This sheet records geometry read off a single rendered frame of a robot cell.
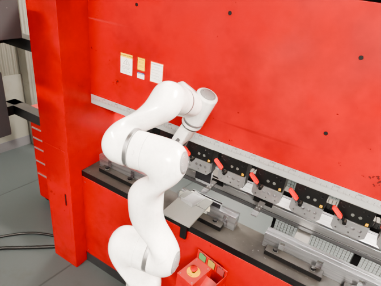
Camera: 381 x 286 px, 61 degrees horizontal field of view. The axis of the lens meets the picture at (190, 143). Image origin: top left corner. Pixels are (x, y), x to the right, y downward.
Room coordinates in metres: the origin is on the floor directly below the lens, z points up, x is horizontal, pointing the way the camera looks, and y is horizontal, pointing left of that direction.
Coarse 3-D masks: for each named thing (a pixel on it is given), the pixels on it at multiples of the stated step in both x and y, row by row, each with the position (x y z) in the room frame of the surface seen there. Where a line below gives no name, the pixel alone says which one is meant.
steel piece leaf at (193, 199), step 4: (188, 196) 1.52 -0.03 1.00; (192, 196) 1.53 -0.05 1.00; (196, 196) 1.53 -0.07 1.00; (184, 200) 1.47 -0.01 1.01; (188, 200) 1.49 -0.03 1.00; (192, 200) 1.49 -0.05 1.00; (196, 200) 1.50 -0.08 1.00; (200, 200) 1.50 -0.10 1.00; (188, 204) 1.45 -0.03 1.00; (192, 204) 1.43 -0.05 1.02
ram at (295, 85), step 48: (96, 0) 1.89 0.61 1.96; (144, 0) 1.74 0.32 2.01; (192, 0) 1.61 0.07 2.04; (240, 0) 1.50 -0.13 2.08; (288, 0) 1.41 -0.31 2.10; (336, 0) 1.33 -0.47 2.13; (96, 48) 1.90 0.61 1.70; (144, 48) 1.74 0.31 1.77; (192, 48) 1.60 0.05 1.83; (240, 48) 1.48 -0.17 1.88; (288, 48) 1.39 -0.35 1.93; (336, 48) 1.30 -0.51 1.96; (144, 96) 1.73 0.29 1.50; (240, 96) 1.46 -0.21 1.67; (288, 96) 1.36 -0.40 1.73; (336, 96) 1.28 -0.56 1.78; (240, 144) 1.44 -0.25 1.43; (288, 144) 1.34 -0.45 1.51; (336, 144) 1.25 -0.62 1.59; (336, 192) 1.22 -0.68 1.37
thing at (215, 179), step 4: (216, 172) 1.77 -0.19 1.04; (216, 176) 1.72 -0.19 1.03; (212, 180) 1.71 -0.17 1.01; (216, 180) 1.71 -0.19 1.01; (212, 184) 1.67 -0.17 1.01; (220, 184) 1.70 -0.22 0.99; (224, 184) 1.70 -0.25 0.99; (204, 188) 1.62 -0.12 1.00; (208, 188) 1.62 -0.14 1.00; (204, 192) 1.58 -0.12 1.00
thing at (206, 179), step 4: (196, 172) 1.58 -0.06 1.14; (212, 172) 1.55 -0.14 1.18; (196, 176) 1.58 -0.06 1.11; (200, 176) 1.56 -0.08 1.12; (204, 176) 1.55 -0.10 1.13; (208, 176) 1.54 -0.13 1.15; (212, 176) 1.55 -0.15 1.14; (200, 180) 1.57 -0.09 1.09; (204, 180) 1.55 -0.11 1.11; (208, 180) 1.54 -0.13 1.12; (208, 184) 1.55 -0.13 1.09
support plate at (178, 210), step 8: (184, 192) 1.56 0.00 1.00; (192, 192) 1.57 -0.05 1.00; (176, 200) 1.48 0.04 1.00; (208, 200) 1.51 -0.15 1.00; (168, 208) 1.40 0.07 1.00; (176, 208) 1.41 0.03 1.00; (184, 208) 1.42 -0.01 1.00; (192, 208) 1.42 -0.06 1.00; (200, 208) 1.43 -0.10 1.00; (168, 216) 1.34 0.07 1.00; (176, 216) 1.34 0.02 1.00; (184, 216) 1.35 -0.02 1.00; (192, 216) 1.36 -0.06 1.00; (184, 224) 1.29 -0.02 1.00; (192, 224) 1.30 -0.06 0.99
